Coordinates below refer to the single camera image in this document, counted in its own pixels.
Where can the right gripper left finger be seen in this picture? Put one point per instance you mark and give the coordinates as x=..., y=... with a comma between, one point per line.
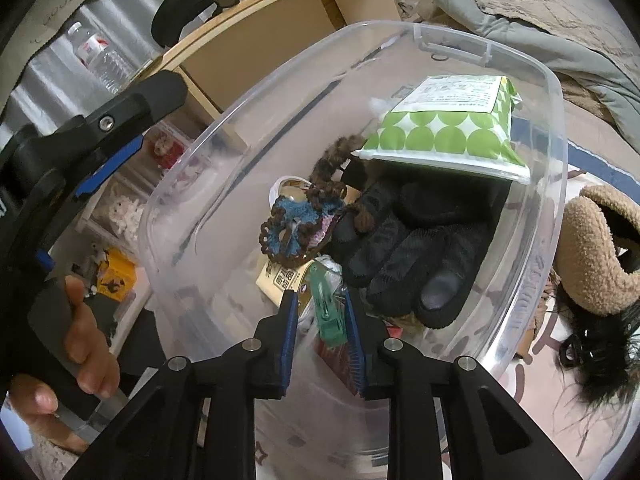
x=196, y=420

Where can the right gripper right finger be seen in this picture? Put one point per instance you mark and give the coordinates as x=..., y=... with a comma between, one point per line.
x=437, y=406

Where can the black feather hair clip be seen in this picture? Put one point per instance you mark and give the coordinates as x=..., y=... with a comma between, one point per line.
x=603, y=353

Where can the green clothespin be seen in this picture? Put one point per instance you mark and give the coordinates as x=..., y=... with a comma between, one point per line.
x=329, y=317

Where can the black knit glove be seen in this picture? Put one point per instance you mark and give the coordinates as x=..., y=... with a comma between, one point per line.
x=415, y=238

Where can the blue crochet scrunchie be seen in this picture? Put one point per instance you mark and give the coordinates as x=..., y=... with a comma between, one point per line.
x=296, y=230

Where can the green dotted wipes pack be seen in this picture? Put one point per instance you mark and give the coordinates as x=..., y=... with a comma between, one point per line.
x=454, y=122

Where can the person left hand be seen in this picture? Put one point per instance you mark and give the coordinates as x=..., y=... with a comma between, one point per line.
x=36, y=403

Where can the plastic water bottle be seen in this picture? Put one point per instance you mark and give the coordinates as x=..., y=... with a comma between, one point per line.
x=99, y=57

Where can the pink patterned blanket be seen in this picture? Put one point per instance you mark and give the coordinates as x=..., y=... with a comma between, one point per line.
x=321, y=429

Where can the beige fleece hat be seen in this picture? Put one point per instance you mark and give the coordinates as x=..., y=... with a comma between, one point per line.
x=599, y=236

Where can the wooden side shelf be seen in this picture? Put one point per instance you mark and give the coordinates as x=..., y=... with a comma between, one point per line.
x=223, y=58

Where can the black cap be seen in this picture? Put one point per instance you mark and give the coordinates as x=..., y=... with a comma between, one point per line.
x=172, y=16

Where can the brown braided hair piece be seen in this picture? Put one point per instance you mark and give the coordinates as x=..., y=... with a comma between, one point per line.
x=339, y=156

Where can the grey duvet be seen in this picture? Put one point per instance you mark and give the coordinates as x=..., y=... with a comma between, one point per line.
x=592, y=70

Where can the left beige pillow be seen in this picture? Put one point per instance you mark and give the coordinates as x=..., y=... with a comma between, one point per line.
x=586, y=22

